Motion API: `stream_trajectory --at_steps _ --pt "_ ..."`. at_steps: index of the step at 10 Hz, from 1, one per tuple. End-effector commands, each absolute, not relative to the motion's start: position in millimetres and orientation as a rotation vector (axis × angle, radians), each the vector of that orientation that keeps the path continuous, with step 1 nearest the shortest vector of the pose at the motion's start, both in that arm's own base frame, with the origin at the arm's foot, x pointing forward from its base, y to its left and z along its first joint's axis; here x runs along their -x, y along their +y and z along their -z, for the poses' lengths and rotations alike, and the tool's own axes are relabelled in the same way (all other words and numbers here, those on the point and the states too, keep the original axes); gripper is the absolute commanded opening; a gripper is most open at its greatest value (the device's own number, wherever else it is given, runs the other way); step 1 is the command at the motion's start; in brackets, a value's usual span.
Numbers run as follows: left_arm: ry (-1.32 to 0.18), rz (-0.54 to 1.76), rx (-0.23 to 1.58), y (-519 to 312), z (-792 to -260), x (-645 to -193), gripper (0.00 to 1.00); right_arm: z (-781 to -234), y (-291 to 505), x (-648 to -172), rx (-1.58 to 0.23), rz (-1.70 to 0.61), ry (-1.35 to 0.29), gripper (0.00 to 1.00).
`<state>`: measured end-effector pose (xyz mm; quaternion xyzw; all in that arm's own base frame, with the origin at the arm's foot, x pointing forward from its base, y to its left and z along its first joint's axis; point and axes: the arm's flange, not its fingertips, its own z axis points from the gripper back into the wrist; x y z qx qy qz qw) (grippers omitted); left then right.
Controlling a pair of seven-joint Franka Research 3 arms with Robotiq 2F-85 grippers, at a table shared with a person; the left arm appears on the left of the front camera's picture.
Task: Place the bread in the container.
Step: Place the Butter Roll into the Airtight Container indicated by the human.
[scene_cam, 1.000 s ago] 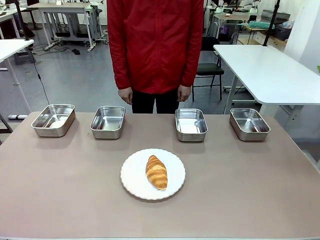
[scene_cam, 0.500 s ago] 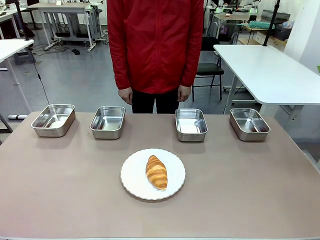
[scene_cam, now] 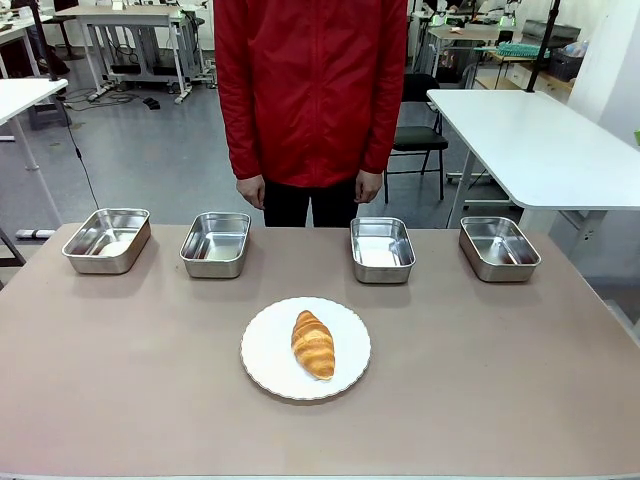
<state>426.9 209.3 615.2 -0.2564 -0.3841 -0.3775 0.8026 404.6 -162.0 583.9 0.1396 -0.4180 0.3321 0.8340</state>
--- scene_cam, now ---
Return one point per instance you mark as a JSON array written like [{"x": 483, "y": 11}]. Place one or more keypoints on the person's right hand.
[{"x": 250, "y": 190}]

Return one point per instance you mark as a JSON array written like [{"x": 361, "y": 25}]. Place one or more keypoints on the person's left hand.
[{"x": 368, "y": 185}]

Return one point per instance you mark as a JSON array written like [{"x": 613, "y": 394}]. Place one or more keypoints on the steel rectangular container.
[
  {"x": 382, "y": 249},
  {"x": 106, "y": 240},
  {"x": 216, "y": 244},
  {"x": 499, "y": 248}
]

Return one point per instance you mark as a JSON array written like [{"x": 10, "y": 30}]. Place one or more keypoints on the golden croissant bread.
[{"x": 313, "y": 345}]

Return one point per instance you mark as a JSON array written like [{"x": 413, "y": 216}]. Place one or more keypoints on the black folding chair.
[{"x": 421, "y": 135}]

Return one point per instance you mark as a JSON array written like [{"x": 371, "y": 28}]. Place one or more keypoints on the person in red jacket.
[{"x": 310, "y": 90}]

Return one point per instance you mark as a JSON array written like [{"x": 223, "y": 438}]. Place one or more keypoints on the white scalloped plate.
[{"x": 306, "y": 349}]

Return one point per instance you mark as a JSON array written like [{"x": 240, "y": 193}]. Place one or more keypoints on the large white desk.
[{"x": 540, "y": 145}]

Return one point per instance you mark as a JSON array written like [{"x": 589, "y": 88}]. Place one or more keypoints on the white power strip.
[{"x": 99, "y": 93}]

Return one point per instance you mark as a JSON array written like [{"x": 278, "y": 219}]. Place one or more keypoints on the wooden shelf desk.
[{"x": 520, "y": 75}]

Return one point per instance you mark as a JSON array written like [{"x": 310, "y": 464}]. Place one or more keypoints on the grey workbench table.
[{"x": 135, "y": 30}]

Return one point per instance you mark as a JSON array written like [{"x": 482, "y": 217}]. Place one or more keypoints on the teal egg tray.
[{"x": 520, "y": 50}]

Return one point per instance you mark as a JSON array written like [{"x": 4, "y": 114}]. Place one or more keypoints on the black pole stand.
[
  {"x": 542, "y": 45},
  {"x": 44, "y": 40}
]

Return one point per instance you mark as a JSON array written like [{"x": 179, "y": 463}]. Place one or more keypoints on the black storage crate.
[{"x": 564, "y": 64}]

